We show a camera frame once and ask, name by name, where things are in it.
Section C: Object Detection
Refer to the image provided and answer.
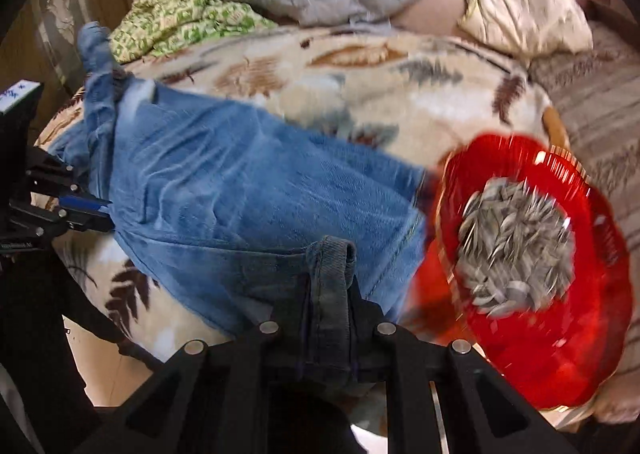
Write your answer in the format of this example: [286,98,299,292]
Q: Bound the blue denim jeans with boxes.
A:
[51,23,426,373]

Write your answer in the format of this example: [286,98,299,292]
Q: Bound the red plastic bowl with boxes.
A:
[402,133,634,411]

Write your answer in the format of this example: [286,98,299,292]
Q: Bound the pile of sunflower seeds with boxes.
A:
[456,177,576,318]

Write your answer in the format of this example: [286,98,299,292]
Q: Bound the green patterned cloth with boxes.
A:
[111,0,277,64]

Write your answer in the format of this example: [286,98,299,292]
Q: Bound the beige leaf pattern blanket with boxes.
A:
[54,27,570,361]

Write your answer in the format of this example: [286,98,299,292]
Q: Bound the brown striped bedsheet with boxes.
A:
[529,20,640,425]

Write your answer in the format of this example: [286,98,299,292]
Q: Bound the cream satin pillow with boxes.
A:
[458,0,593,65]

